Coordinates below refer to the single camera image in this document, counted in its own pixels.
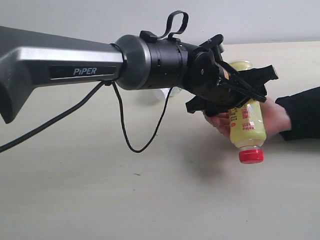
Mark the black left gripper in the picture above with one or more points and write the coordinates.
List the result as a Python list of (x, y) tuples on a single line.
[(242, 83)]

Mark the yellow bottle red cap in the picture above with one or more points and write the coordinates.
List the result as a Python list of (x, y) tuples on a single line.
[(247, 132)]

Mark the white green label bottle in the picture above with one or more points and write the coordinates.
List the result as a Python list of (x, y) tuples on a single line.
[(162, 93)]

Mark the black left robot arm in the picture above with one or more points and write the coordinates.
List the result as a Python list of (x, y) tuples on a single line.
[(29, 60)]

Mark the person's open hand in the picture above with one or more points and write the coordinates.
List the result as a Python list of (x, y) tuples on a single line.
[(275, 119)]

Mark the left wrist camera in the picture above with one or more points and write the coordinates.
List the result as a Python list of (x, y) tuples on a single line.
[(215, 44)]

